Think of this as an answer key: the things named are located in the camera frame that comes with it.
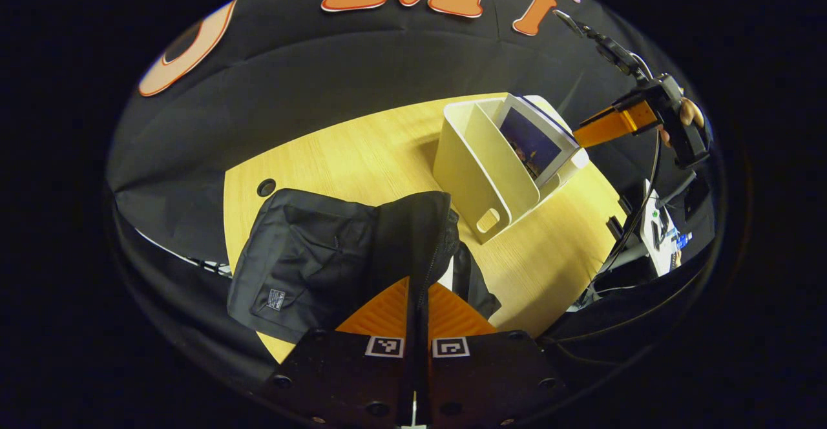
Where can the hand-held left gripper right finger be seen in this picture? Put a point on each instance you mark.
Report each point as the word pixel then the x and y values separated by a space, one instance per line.
pixel 491 377

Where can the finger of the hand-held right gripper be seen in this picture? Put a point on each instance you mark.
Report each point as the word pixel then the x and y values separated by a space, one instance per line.
pixel 614 124

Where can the white bookshelf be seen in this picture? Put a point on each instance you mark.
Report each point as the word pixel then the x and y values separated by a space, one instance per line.
pixel 471 177

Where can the white side desk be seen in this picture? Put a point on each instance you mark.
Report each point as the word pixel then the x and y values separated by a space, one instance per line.
pixel 662 248

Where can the black schoolbag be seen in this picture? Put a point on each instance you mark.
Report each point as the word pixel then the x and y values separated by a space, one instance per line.
pixel 310 254

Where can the blue cover book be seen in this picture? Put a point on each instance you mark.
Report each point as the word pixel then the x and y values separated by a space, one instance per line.
pixel 533 145

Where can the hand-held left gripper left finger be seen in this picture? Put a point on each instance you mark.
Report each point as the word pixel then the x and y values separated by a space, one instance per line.
pixel 349 377

